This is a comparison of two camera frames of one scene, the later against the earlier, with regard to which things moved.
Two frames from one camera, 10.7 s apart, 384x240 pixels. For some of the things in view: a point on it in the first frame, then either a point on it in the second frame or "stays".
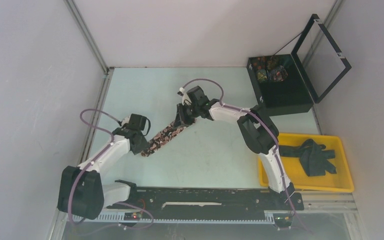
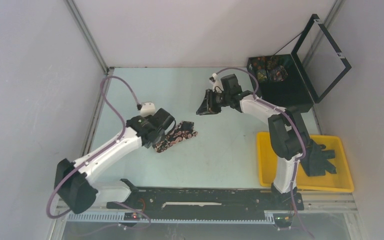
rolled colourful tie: x=279 y=73 stays
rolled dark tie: x=272 y=63 stays
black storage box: x=279 y=86 stays
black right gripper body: x=187 y=113 -> x=223 y=99
